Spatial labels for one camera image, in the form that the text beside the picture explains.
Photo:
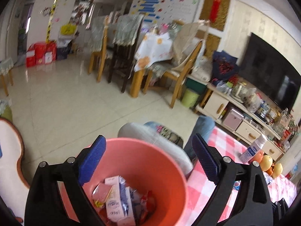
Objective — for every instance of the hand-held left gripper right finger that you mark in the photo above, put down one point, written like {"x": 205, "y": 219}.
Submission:
{"x": 207, "y": 161}

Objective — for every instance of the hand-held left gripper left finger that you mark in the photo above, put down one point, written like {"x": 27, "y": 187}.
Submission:
{"x": 90, "y": 162}

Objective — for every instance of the yellow square packet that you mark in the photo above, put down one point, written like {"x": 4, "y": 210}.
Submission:
{"x": 101, "y": 191}

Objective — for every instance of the white blue wrapper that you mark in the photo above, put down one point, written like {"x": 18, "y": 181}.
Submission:
{"x": 268, "y": 180}

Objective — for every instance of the blue cartoon snack wrapper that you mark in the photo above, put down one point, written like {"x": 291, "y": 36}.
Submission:
{"x": 236, "y": 185}

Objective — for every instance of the pink plastic bin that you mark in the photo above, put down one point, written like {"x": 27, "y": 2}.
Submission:
{"x": 150, "y": 164}

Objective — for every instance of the blue denim cloth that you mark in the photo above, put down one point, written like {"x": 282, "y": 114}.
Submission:
{"x": 205, "y": 127}

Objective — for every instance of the yellow pear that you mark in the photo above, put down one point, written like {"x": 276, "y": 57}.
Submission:
{"x": 277, "y": 170}

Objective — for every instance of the orange persimmon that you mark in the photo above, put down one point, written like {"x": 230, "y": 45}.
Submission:
{"x": 270, "y": 171}

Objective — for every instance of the white plastic bottle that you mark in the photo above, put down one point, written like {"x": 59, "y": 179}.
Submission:
{"x": 252, "y": 149}

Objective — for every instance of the pink storage box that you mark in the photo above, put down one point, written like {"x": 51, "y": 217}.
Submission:
{"x": 232, "y": 120}

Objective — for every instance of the red apple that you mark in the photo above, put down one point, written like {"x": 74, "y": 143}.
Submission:
{"x": 257, "y": 157}

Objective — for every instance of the cream television cabinet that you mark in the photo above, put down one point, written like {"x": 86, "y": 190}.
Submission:
{"x": 249, "y": 131}

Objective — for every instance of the yellow apple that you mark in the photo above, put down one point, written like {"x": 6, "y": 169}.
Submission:
{"x": 267, "y": 162}

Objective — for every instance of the light green waste bin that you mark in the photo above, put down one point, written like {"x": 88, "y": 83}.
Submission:
{"x": 190, "y": 98}

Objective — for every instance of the clear plastic bag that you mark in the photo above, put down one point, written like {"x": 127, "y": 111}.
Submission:
{"x": 251, "y": 100}

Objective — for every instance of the dark green bin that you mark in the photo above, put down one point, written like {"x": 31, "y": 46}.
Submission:
{"x": 196, "y": 86}

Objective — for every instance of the patterned gift bag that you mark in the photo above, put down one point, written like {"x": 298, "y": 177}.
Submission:
{"x": 283, "y": 122}

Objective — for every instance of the wooden chair with green cover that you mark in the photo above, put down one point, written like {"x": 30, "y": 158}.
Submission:
{"x": 183, "y": 73}

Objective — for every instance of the dark blue flower bouquet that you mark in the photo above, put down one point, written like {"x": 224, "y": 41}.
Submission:
{"x": 224, "y": 66}

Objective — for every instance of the black television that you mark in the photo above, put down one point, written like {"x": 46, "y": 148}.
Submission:
{"x": 270, "y": 75}

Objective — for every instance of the red gift boxes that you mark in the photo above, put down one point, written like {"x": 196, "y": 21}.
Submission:
{"x": 41, "y": 54}

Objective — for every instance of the light wooden chair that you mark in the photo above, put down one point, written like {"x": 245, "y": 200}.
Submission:
{"x": 100, "y": 42}

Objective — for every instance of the dark wooden chair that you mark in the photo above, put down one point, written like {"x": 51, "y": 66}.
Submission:
{"x": 125, "y": 47}

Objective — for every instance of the round mesh food cover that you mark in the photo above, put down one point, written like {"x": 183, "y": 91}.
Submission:
{"x": 188, "y": 40}

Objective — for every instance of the dining table with printed cloth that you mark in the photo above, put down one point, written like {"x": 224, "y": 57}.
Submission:
{"x": 152, "y": 49}

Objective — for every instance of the stool with green cover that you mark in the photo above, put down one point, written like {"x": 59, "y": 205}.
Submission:
{"x": 6, "y": 68}

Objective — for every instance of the red knot decoration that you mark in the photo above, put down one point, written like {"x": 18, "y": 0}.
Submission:
{"x": 218, "y": 0}

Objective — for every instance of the giraffe wall sticker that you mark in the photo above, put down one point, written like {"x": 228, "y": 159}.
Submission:
{"x": 54, "y": 9}

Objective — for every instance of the wall poster with blue strips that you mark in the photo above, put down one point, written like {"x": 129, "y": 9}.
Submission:
{"x": 164, "y": 2}

